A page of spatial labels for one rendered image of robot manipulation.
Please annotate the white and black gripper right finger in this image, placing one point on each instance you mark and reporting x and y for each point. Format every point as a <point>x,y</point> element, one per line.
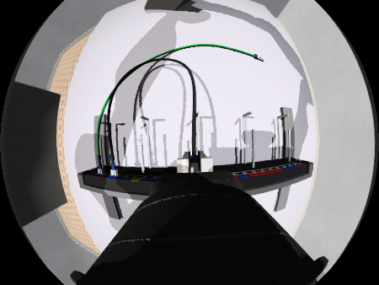
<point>205,164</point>

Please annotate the white cable plug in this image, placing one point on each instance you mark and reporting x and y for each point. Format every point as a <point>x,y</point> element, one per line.
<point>258,57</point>
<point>194,163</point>

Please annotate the black cable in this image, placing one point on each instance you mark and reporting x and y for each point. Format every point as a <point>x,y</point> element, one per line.
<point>112,157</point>

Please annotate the dark grey rack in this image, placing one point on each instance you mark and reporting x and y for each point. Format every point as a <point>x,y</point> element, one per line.
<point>135,182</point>

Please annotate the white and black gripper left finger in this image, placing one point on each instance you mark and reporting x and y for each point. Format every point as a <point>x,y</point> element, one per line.
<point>183,164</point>

